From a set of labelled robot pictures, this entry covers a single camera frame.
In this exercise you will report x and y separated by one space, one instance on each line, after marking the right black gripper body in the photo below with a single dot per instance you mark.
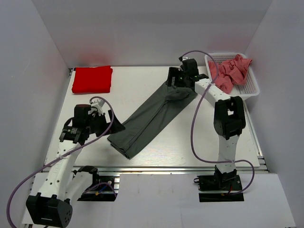
181 81

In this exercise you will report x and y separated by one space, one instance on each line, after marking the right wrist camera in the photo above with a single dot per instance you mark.
190 67

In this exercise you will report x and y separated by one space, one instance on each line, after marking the dark grey t-shirt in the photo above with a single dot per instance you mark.
150 119

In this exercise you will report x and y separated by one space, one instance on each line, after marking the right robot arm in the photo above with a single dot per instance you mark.
229 116

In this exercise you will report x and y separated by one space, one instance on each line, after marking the folded red t-shirt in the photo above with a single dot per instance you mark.
92 80

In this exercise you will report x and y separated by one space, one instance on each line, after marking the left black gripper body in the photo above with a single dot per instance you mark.
98 124

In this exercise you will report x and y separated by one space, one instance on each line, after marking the aluminium table rail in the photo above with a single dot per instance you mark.
262 168

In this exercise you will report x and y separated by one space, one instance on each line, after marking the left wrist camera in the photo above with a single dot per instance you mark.
97 104

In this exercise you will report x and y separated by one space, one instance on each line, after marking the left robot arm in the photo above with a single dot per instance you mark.
52 206

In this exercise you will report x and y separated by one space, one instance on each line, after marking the crumpled pink t-shirt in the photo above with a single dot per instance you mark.
230 73

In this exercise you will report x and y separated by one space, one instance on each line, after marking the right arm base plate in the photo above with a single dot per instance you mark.
211 190

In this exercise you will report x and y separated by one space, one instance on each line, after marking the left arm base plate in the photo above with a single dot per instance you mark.
103 189

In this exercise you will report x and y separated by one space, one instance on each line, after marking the white plastic basket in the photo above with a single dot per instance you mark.
244 91

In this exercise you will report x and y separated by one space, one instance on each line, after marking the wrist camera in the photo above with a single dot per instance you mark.
190 67
97 104

